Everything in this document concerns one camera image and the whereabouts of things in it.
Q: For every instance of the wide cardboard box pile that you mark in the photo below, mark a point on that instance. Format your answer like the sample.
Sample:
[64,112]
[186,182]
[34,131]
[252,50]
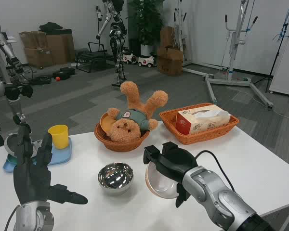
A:
[50,48]

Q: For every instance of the light blue plastic tray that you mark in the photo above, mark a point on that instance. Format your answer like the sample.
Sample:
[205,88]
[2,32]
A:
[60,155]

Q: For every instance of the red white tissue box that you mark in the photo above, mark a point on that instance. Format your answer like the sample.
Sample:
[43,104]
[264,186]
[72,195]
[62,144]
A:
[202,120]

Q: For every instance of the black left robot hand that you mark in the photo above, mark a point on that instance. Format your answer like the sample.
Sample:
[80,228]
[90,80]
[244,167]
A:
[31,178]

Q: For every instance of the black metal bench rack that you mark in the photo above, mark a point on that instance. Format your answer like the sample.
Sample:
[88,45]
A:
[91,59]

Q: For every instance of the white black humanoid robot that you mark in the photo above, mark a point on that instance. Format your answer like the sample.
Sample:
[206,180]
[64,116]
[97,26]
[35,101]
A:
[7,53]

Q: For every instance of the brown teddy bear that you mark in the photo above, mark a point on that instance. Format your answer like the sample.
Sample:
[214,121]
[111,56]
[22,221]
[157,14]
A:
[125,131]

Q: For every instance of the rectangular wicker basket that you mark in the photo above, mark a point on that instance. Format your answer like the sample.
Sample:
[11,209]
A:
[202,138]

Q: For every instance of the round wicker basket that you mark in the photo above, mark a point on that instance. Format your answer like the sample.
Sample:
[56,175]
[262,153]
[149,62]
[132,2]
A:
[122,145]

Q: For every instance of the shiny steel bowl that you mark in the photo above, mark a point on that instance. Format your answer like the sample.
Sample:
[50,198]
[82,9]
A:
[115,178]

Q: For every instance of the orange white plastic bowl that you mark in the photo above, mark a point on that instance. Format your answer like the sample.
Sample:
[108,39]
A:
[159,184]

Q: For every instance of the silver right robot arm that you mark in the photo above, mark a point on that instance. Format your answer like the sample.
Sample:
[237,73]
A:
[219,199]

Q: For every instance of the tall cardboard box stack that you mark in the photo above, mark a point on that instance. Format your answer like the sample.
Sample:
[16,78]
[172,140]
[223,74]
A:
[169,60]

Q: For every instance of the white plant pot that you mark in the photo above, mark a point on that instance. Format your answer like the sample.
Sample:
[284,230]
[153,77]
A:
[147,50]

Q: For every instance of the black tripod stand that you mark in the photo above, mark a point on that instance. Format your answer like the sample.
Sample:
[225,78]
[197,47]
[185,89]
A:
[277,57]

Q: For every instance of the white metal gantry stand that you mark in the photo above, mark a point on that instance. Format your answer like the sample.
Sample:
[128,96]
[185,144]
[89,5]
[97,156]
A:
[231,79]

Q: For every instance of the white toy car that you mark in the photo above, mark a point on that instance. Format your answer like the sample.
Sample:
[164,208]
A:
[129,58]
[146,61]

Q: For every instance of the black round floor device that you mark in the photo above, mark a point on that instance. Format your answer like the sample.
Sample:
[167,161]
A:
[65,73]

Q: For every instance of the standing silver humanoid robot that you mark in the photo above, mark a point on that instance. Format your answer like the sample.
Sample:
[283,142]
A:
[115,43]

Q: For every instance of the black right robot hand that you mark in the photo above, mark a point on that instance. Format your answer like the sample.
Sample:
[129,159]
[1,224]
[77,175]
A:
[175,161]

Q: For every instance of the orange plastic plate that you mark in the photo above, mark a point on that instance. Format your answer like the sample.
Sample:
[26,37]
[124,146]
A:
[107,124]

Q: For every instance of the green potted plant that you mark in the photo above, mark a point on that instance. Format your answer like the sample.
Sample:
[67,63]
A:
[147,21]

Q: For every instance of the black bag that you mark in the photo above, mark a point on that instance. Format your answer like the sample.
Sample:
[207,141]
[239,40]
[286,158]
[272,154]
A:
[50,26]

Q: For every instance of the black flat floor device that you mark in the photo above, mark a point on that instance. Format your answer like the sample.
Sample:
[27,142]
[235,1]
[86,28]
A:
[41,80]

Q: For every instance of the white cabinet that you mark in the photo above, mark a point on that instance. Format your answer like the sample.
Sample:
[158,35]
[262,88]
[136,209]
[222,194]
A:
[285,67]

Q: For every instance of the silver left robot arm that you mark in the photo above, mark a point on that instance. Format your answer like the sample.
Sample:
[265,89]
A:
[31,216]

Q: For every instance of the yellow plastic cup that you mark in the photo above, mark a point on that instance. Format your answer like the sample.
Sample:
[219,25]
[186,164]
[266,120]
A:
[59,137]

